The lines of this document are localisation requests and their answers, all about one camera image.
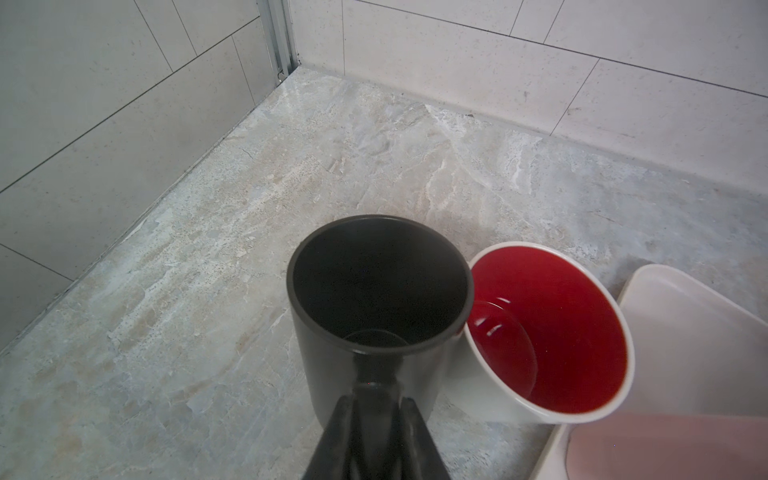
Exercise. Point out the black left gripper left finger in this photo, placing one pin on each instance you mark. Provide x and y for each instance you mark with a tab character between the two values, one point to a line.
332	456

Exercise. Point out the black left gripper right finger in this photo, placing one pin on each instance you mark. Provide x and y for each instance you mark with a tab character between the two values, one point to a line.
420	457

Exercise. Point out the white mug red inside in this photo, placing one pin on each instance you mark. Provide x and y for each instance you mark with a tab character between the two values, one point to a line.
545	342

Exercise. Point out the black mug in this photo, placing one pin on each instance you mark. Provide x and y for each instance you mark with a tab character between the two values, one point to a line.
377	299

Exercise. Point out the pink faceted mug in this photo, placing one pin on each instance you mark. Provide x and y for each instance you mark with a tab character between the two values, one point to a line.
640	446

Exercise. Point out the beige plastic tray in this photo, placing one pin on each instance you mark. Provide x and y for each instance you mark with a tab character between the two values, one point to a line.
697	353

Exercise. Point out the left metal corner profile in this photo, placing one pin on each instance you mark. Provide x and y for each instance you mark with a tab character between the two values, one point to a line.
277	24

